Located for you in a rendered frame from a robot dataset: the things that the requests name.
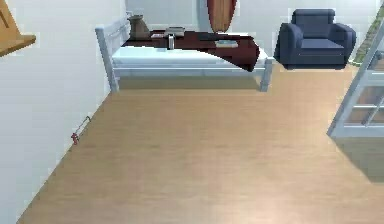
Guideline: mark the small grey cylinder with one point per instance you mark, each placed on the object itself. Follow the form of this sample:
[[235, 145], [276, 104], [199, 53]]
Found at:
[[171, 42]]

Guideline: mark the dark red blanket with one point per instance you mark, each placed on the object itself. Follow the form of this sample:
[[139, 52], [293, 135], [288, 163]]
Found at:
[[230, 46]]

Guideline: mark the grey flat book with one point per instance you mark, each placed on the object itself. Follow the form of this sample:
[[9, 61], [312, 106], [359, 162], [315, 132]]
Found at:
[[226, 43]]

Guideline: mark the brown pillow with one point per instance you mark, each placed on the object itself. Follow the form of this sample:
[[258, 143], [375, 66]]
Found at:
[[138, 28]]

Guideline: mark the dark blue armchair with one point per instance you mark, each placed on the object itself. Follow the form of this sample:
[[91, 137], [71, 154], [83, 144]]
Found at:
[[315, 43]]

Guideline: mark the light wooden shelf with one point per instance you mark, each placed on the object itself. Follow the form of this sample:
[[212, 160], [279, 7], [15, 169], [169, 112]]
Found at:
[[11, 36]]

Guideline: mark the white frame bed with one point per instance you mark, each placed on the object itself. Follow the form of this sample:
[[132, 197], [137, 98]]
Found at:
[[186, 60]]

